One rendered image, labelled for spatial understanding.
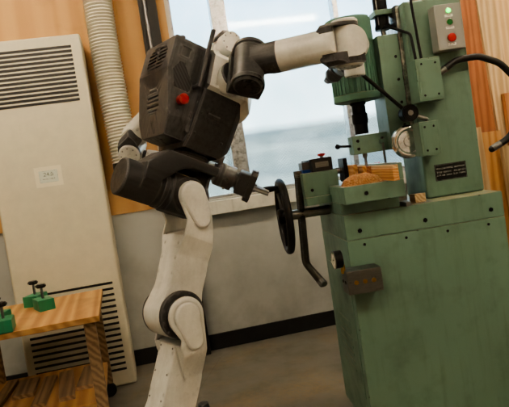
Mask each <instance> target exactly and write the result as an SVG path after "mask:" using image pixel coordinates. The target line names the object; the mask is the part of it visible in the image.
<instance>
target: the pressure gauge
mask: <svg viewBox="0 0 509 407"><path fill-rule="evenodd" d="M330 256H331V261H332V265H333V268H334V269H339V268H341V274H344V271H345V270H346V268H345V265H344V261H343V254H342V252H341V250H336V251H331V254H330ZM333 258H334V261H333Z"/></svg>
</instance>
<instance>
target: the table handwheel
mask: <svg viewBox="0 0 509 407"><path fill-rule="evenodd" d="M275 186H278V188H279V190H278V191H274V193H275V204H276V215H277V220H278V225H279V230H280V236H281V240H282V243H283V246H284V249H285V251H286V253H287V254H293V253H294V251H295V246H296V239H295V229H294V222H293V220H297V219H300V217H301V216H303V215H301V214H304V216H305V218H307V217H313V216H322V215H328V214H330V205H323V206H318V207H312V208H305V210H304V212H303V213H301V212H300V210H299V209H297V210H292V207H291V203H290V199H289V195H288V190H287V187H286V185H285V183H284V181H283V180H282V179H281V178H278V179H277V180H276V181H275Z"/></svg>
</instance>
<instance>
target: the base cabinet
mask: <svg viewBox="0 0 509 407"><path fill-rule="evenodd" d="M322 234H323V240H324V246H325V251H326V261H327V267H328V273H329V279H330V290H331V295H332V301H333V307H334V318H335V323H336V329H337V335H338V340H339V351H340V357H341V363H342V369H343V379H344V385H345V390H346V395H347V397H348V398H349V400H350V401H351V403H352V404H353V405H354V407H509V245H508V239H507V227H506V221H505V216H498V217H492V218H487V219H482V220H473V221H468V222H463V223H457V224H448V225H443V226H438V227H433V228H428V229H418V230H413V231H408V232H403V233H393V234H388V235H383V236H378V237H369V238H364V239H358V240H353V241H346V240H343V239H342V238H340V237H337V236H335V235H334V234H331V233H328V232H327V231H325V230H322ZM336 250H341V252H342V254H343V261H344V265H345V268H347V267H352V266H361V265H367V264H372V263H375V264H377V265H378V266H380V267H381V273H382V279H383V285H384V290H380V291H375V292H367V293H362V294H357V295H352V296H349V295H348V294H347V293H346V292H345V291H344V290H343V279H342V274H341V268H339V269H334V268H333V265H332V261H331V256H330V254H331V251H336Z"/></svg>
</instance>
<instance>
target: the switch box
mask: <svg viewBox="0 0 509 407"><path fill-rule="evenodd" d="M448 7H449V8H450V9H451V12H450V13H446V12H445V9H446V8H448ZM427 13H428V18H429V25H430V31H431V43H432V49H433V53H434V54H435V53H442V52H452V51H458V50H461V49H463V48H465V34H464V28H463V22H462V15H461V4H460V3H459V2H454V3H448V4H442V5H436V6H433V7H431V8H430V9H428V10H427ZM449 14H452V16H451V17H444V15H449ZM447 19H452V21H453V23H452V25H447V24H446V21H447ZM450 26H454V28H451V29H446V27H450ZM450 33H455V34H456V40H454V41H453V42H451V41H449V40H448V35H449V34H450ZM454 42H456V45H449V46H448V43H454Z"/></svg>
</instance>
